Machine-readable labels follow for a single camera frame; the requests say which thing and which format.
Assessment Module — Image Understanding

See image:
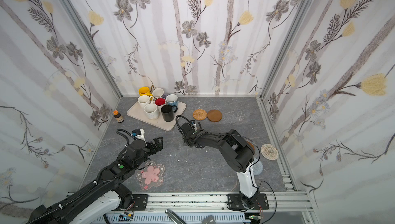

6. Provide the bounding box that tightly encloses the small brown bottle orange cap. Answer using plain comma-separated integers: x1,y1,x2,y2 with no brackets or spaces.
113,110,124,123

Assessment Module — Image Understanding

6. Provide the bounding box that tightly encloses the beige serving tray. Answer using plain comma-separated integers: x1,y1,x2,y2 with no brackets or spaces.
127,101,175,131

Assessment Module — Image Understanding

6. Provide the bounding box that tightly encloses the black mug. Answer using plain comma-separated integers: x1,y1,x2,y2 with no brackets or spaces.
161,105,178,122

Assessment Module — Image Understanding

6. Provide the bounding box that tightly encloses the aluminium frame rail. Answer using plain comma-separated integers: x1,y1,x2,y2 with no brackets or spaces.
58,192,312,224

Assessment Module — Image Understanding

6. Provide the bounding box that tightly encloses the blue floral mug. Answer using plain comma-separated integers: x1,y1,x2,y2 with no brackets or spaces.
166,94,178,106

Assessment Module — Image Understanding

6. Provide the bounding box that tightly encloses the grey round coaster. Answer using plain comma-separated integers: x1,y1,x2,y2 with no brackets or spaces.
253,161,263,176

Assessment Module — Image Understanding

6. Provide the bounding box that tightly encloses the white mug with handle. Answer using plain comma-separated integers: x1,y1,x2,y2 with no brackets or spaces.
137,95,154,109

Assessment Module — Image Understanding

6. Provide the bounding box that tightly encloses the white woven round coaster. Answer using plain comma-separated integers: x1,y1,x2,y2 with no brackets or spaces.
260,144,279,161

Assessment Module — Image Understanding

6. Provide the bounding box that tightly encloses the lavender mug white inside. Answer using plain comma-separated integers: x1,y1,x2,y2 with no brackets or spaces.
152,88,165,99

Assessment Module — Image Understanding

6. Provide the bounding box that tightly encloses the yellow mug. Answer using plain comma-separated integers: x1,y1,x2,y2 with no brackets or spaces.
138,87,152,96

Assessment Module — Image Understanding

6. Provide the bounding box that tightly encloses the woven rattan round coaster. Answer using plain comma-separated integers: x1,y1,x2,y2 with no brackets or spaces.
192,109,207,121

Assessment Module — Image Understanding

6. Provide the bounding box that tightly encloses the pink flower coaster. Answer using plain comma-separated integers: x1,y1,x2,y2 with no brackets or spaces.
136,162,165,191

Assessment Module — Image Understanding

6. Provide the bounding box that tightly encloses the speckled white mug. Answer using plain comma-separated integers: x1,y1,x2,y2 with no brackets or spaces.
144,103,159,120

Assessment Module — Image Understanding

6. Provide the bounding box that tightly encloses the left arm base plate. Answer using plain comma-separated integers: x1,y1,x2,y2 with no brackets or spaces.
113,194,149,212

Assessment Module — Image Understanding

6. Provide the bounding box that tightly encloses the white mug red inside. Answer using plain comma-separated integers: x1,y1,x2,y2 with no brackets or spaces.
154,97,167,113

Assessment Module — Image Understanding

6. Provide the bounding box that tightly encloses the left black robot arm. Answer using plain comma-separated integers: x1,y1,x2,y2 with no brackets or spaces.
28,137,163,224

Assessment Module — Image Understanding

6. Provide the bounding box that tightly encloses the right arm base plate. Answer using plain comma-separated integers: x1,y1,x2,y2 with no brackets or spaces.
227,193,270,211

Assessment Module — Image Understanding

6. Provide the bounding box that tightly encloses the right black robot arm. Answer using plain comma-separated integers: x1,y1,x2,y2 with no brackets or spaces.
178,123,260,209

